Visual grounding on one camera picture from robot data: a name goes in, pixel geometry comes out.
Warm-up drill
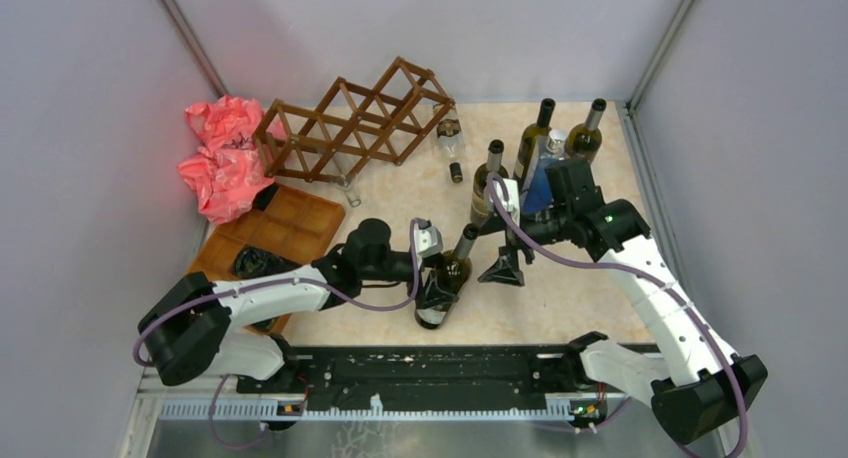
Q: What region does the dark wine bottle back left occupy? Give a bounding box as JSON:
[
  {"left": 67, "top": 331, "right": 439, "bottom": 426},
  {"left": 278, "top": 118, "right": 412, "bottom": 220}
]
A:
[{"left": 512, "top": 98, "right": 556, "bottom": 190}]

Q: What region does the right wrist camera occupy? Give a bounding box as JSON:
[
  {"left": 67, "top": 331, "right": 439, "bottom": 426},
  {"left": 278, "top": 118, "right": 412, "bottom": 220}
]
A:
[{"left": 484, "top": 173, "right": 521, "bottom": 229}]

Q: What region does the rolled dark belt upper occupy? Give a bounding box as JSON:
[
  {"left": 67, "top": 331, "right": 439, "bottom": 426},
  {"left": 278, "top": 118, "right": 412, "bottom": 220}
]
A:
[{"left": 230, "top": 245, "right": 301, "bottom": 279}]

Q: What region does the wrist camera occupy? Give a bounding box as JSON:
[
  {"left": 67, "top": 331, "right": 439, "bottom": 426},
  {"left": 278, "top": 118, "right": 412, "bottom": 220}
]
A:
[
  {"left": 411, "top": 218, "right": 444, "bottom": 262},
  {"left": 484, "top": 173, "right": 521, "bottom": 229}
]

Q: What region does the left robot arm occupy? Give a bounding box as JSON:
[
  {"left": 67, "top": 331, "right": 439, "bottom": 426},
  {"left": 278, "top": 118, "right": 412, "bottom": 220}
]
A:
[{"left": 132, "top": 218, "right": 444, "bottom": 392}]

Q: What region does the dark green wine bottle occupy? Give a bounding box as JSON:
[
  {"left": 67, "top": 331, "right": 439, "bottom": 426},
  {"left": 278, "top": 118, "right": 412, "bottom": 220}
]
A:
[
  {"left": 414, "top": 223, "right": 479, "bottom": 330},
  {"left": 470, "top": 139, "right": 509, "bottom": 227}
]

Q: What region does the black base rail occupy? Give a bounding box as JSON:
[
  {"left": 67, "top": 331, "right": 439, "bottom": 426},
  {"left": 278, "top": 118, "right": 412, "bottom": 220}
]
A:
[{"left": 142, "top": 343, "right": 737, "bottom": 423}]

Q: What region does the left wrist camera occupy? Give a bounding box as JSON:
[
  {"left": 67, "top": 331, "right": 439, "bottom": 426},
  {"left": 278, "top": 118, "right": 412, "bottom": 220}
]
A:
[{"left": 411, "top": 218, "right": 444, "bottom": 262}]

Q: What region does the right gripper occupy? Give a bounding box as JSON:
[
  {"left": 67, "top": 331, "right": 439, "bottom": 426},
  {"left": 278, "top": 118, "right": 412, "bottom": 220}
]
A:
[{"left": 476, "top": 203, "right": 572, "bottom": 286}]

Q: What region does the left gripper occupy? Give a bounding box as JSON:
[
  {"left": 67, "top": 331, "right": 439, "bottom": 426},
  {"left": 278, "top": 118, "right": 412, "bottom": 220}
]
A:
[{"left": 361, "top": 251, "right": 459, "bottom": 309}]

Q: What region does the dark green wine bottle front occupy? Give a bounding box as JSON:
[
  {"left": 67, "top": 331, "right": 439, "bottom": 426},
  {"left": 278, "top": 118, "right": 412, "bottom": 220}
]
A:
[{"left": 414, "top": 223, "right": 479, "bottom": 330}]

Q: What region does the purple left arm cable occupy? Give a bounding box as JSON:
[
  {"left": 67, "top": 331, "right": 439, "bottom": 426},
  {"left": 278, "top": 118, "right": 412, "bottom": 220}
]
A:
[{"left": 132, "top": 217, "right": 425, "bottom": 451}]

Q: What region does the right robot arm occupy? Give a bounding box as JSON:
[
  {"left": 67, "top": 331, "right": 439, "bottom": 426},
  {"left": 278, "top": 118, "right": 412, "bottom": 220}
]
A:
[{"left": 484, "top": 159, "right": 768, "bottom": 457}]

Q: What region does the dark green wine bottle middle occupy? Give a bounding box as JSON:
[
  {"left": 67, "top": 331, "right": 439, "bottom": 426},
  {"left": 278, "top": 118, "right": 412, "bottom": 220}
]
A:
[{"left": 470, "top": 139, "right": 509, "bottom": 227}]

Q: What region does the pink plastic bag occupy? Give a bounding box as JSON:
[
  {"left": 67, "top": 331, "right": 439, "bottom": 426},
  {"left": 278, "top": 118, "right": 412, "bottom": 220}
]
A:
[{"left": 177, "top": 95, "right": 273, "bottom": 225}]

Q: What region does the blue square glass bottle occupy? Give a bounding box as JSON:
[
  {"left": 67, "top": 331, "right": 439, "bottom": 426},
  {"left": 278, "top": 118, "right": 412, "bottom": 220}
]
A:
[{"left": 521, "top": 129, "right": 567, "bottom": 215}]

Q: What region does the dark wine bottle back right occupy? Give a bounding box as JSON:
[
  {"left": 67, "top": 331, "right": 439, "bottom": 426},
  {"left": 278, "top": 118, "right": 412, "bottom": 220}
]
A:
[{"left": 565, "top": 98, "right": 607, "bottom": 163}]

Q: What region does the wooden compartment tray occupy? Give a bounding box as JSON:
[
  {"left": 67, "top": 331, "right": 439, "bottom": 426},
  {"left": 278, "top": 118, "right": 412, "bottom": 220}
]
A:
[{"left": 185, "top": 183, "right": 347, "bottom": 334}]

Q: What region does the brown wooden wine rack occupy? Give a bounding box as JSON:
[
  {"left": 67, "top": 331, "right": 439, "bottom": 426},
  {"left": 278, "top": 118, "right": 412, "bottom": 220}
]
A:
[{"left": 252, "top": 57, "right": 455, "bottom": 183}]

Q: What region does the clear labelled liquor bottle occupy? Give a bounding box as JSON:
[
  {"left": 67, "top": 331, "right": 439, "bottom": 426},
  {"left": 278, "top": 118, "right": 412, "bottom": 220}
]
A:
[{"left": 436, "top": 107, "right": 464, "bottom": 184}]

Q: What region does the clear glass bottle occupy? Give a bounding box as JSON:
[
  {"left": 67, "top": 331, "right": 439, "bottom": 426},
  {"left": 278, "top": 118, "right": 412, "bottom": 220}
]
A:
[{"left": 333, "top": 158, "right": 362, "bottom": 208}]

